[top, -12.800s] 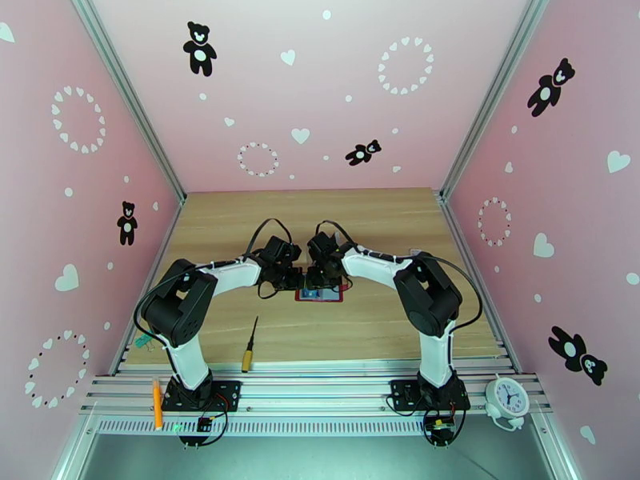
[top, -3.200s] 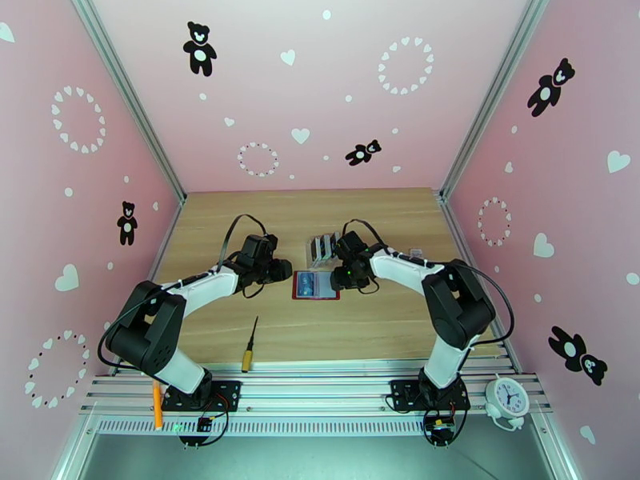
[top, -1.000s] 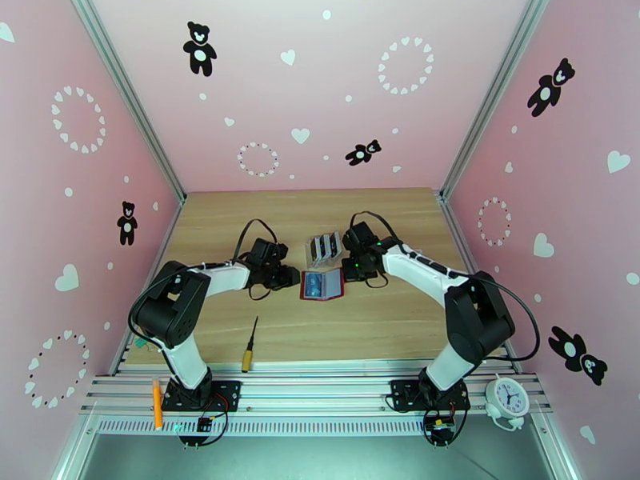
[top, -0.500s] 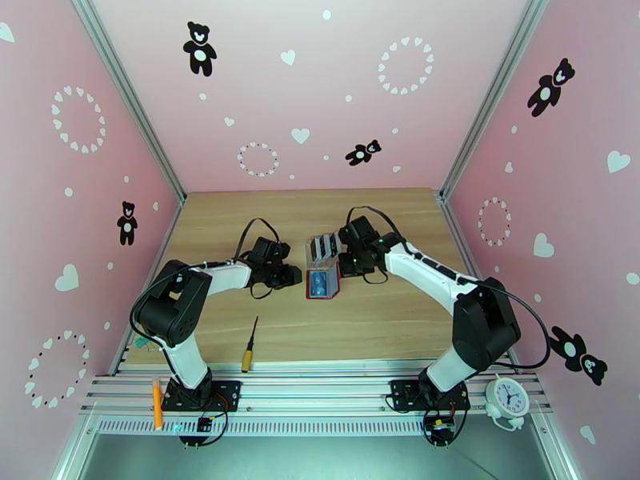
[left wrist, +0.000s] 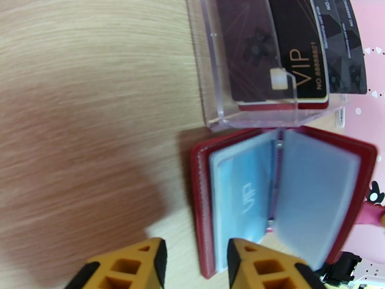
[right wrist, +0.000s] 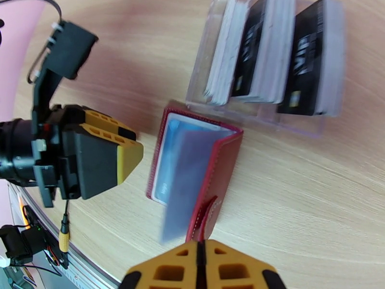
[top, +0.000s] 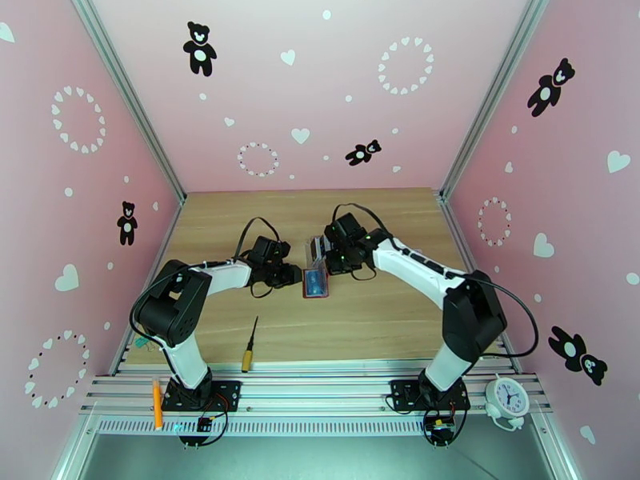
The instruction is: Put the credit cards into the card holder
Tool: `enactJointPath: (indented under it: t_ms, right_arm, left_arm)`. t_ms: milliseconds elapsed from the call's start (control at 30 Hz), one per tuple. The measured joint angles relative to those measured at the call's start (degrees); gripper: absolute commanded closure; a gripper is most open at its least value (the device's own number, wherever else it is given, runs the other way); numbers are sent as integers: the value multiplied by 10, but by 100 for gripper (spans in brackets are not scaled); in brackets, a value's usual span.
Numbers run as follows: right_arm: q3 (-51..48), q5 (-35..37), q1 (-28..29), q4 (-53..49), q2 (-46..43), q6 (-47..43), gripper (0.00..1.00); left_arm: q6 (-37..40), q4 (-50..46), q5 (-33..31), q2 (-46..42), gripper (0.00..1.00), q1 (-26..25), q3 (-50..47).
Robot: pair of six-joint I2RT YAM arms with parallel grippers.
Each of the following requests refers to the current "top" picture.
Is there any red card holder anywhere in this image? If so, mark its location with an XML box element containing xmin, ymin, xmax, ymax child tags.
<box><xmin>301</xmin><ymin>266</ymin><xmax>332</xmax><ymax>300</ymax></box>

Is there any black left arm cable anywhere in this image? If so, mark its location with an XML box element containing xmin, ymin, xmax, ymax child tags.
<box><xmin>129</xmin><ymin>217</ymin><xmax>283</xmax><ymax>345</ymax></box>

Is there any aluminium frame post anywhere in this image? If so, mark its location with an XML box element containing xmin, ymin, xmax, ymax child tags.
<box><xmin>67</xmin><ymin>0</ymin><xmax>187</xmax><ymax>204</ymax></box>
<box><xmin>437</xmin><ymin>0</ymin><xmax>550</xmax><ymax>201</ymax></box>

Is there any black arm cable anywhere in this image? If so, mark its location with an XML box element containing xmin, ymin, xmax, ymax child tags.
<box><xmin>332</xmin><ymin>203</ymin><xmax>540</xmax><ymax>360</ymax></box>
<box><xmin>129</xmin><ymin>217</ymin><xmax>283</xmax><ymax>345</ymax></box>

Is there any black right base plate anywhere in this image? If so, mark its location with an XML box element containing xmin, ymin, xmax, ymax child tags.
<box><xmin>389</xmin><ymin>378</ymin><xmax>472</xmax><ymax>413</ymax></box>

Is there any aluminium rail platform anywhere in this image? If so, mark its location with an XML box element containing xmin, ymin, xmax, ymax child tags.
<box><xmin>78</xmin><ymin>357</ymin><xmax>554</xmax><ymax>438</ymax></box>

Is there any yellow handle screwdriver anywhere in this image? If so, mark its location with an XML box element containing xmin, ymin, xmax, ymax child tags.
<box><xmin>241</xmin><ymin>315</ymin><xmax>260</xmax><ymax>374</ymax></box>

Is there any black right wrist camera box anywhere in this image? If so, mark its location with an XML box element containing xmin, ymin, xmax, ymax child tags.
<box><xmin>323</xmin><ymin>212</ymin><xmax>364</xmax><ymax>244</ymax></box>

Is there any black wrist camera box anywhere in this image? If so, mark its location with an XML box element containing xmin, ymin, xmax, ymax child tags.
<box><xmin>323</xmin><ymin>212</ymin><xmax>364</xmax><ymax>244</ymax></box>
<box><xmin>250</xmin><ymin>235</ymin><xmax>292</xmax><ymax>268</ymax></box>

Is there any blue plastic card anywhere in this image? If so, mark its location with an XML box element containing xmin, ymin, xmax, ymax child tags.
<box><xmin>305</xmin><ymin>268</ymin><xmax>329</xmax><ymax>296</ymax></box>

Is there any clear acrylic card stand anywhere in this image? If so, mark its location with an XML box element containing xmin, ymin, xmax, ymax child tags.
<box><xmin>303</xmin><ymin>234</ymin><xmax>331</xmax><ymax>270</ymax></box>

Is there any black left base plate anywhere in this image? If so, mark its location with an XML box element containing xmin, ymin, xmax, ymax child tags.
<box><xmin>161</xmin><ymin>379</ymin><xmax>242</xmax><ymax>413</ymax></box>

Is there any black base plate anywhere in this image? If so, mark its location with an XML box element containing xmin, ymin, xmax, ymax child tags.
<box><xmin>389</xmin><ymin>378</ymin><xmax>472</xmax><ymax>413</ymax></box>
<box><xmin>161</xmin><ymin>379</ymin><xmax>242</xmax><ymax>413</ymax></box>

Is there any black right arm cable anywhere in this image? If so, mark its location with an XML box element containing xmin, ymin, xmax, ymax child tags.
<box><xmin>332</xmin><ymin>203</ymin><xmax>540</xmax><ymax>360</ymax></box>

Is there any left small circuit board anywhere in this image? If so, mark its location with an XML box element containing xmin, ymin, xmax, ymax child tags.
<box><xmin>177</xmin><ymin>414</ymin><xmax>215</xmax><ymax>450</ymax></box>

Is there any orange pen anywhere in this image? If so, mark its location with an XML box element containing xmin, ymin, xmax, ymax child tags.
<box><xmin>151</xmin><ymin>377</ymin><xmax>166</xmax><ymax>431</ymax></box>

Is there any right small circuit board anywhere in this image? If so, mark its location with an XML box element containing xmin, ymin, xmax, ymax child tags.
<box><xmin>423</xmin><ymin>412</ymin><xmax>458</xmax><ymax>449</ymax></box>

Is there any aluminium table side rail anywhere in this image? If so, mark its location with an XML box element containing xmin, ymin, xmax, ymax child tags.
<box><xmin>107</xmin><ymin>195</ymin><xmax>187</xmax><ymax>377</ymax></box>
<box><xmin>438</xmin><ymin>193</ymin><xmax>523</xmax><ymax>374</ymax></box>

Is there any small circuit board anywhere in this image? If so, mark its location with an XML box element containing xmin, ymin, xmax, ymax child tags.
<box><xmin>423</xmin><ymin>412</ymin><xmax>458</xmax><ymax>449</ymax></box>
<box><xmin>177</xmin><ymin>414</ymin><xmax>215</xmax><ymax>450</ymax></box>

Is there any white alarm clock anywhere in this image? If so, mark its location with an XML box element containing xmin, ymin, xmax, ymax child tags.
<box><xmin>483</xmin><ymin>372</ymin><xmax>531</xmax><ymax>433</ymax></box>

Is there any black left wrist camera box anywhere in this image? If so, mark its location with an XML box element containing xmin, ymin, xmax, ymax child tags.
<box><xmin>250</xmin><ymin>235</ymin><xmax>292</xmax><ymax>268</ymax></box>

